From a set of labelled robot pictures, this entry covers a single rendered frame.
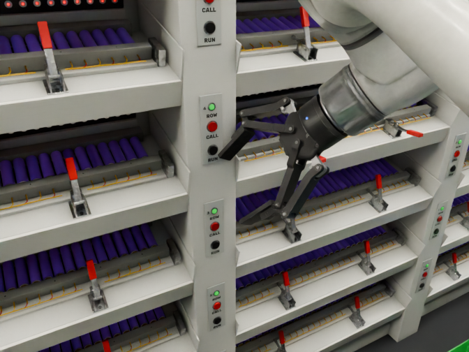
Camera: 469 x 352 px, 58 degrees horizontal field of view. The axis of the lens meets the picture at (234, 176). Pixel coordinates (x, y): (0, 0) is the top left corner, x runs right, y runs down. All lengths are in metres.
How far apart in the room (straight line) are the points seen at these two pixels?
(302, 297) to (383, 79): 0.69
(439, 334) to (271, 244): 0.86
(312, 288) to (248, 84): 0.61
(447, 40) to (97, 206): 0.56
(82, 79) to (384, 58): 0.42
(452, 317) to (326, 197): 0.83
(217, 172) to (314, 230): 0.34
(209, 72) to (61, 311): 0.49
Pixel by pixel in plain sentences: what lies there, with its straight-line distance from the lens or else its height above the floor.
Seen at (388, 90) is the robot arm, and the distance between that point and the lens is 0.58.
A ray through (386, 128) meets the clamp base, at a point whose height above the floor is 0.77.
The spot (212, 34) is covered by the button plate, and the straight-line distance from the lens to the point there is 0.68.
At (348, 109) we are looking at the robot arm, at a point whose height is 0.94.
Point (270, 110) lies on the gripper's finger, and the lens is 0.68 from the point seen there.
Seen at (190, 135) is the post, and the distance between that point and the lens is 0.70.
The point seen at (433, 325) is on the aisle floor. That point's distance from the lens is 1.68.
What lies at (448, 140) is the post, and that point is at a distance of 1.19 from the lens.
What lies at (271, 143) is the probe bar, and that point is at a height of 0.79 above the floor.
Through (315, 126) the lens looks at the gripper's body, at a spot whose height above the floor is 0.91.
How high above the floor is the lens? 1.12
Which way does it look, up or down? 27 degrees down
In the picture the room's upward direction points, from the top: straight up
